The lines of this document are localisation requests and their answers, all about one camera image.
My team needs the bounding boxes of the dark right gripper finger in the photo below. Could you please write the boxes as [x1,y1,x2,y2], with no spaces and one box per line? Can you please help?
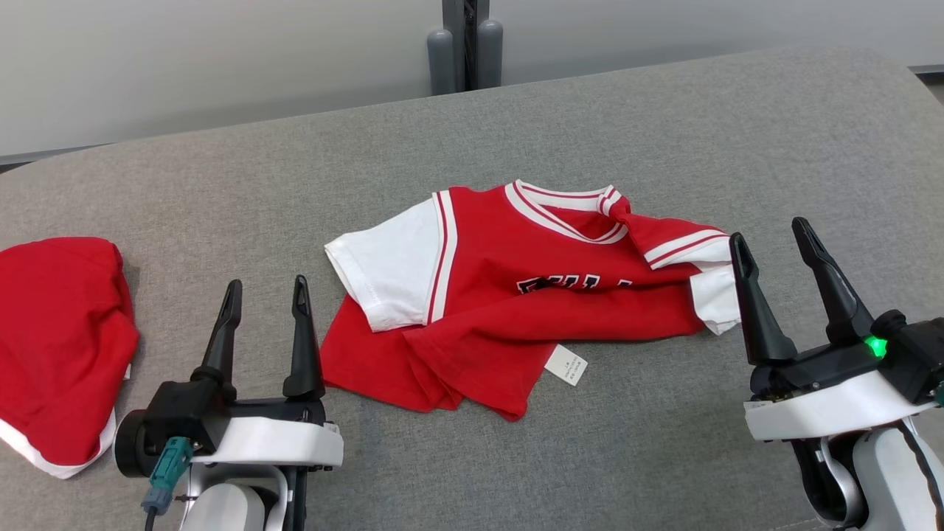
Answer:
[791,216,875,346]
[729,232,798,367]

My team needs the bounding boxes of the red shorts with white stripe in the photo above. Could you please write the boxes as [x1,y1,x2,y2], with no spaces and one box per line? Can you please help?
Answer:
[0,236,141,480]

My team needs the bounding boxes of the grey fabric sofa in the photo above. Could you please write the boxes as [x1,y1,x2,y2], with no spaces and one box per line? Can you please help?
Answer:
[0,44,944,531]

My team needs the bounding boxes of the red white jersey shirt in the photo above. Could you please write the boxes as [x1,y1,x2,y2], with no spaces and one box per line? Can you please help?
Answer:
[320,179,743,423]

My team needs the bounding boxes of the teal plug left camera cable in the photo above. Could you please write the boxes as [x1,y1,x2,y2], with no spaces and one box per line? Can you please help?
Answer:
[140,437,194,531]

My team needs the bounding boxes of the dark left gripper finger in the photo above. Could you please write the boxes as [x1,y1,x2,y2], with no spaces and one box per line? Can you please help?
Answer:
[282,275,326,401]
[192,279,243,403]

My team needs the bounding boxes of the grey metal partition post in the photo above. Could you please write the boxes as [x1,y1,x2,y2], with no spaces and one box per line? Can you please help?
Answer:
[426,0,505,97]

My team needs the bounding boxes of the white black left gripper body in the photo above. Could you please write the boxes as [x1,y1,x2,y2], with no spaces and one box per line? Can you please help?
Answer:
[114,398,344,479]

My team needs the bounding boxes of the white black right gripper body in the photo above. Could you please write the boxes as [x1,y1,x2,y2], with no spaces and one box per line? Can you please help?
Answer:
[743,338,917,443]

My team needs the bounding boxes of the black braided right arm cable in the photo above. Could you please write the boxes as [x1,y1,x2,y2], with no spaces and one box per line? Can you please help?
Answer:
[895,419,944,517]

